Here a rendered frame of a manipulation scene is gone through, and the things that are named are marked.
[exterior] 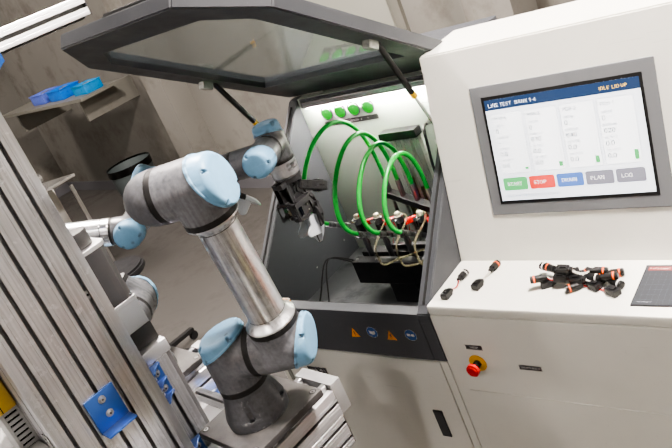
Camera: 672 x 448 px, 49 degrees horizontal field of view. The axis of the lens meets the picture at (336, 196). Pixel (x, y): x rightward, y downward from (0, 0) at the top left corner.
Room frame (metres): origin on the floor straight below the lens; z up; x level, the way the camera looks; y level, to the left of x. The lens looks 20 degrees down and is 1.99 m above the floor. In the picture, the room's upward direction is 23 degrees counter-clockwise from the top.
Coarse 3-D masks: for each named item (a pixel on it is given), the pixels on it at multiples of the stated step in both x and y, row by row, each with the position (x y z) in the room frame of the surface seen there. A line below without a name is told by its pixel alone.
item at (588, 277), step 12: (540, 264) 1.63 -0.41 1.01; (564, 264) 1.55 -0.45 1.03; (540, 276) 1.57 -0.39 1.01; (564, 276) 1.53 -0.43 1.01; (576, 276) 1.51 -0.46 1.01; (588, 276) 1.50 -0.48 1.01; (600, 276) 1.48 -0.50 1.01; (612, 276) 1.46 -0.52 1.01; (576, 288) 1.50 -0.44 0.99; (588, 288) 1.49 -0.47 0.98; (600, 288) 1.47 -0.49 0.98; (612, 288) 1.43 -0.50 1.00
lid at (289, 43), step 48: (144, 0) 1.75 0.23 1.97; (192, 0) 1.62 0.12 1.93; (240, 0) 1.62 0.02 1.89; (288, 0) 1.65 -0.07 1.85; (96, 48) 1.92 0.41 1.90; (144, 48) 1.99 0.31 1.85; (192, 48) 2.00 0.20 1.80; (240, 48) 2.01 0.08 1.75; (288, 48) 2.01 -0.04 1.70; (336, 48) 2.02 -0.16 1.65; (432, 48) 2.00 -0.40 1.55; (288, 96) 2.60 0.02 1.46
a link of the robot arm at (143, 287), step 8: (128, 280) 1.98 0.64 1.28; (136, 280) 2.01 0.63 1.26; (144, 280) 2.03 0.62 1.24; (136, 288) 1.97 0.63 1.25; (144, 288) 1.98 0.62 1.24; (152, 288) 2.01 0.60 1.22; (144, 296) 1.94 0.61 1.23; (152, 296) 1.98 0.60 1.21; (152, 304) 1.95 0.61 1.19; (152, 312) 1.93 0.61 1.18
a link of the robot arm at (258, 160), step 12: (252, 144) 1.75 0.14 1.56; (264, 144) 1.73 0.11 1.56; (276, 144) 1.76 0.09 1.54; (240, 156) 1.73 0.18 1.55; (252, 156) 1.69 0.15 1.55; (264, 156) 1.68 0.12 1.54; (276, 156) 1.72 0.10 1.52; (240, 168) 1.72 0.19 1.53; (252, 168) 1.69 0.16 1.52; (264, 168) 1.68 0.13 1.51
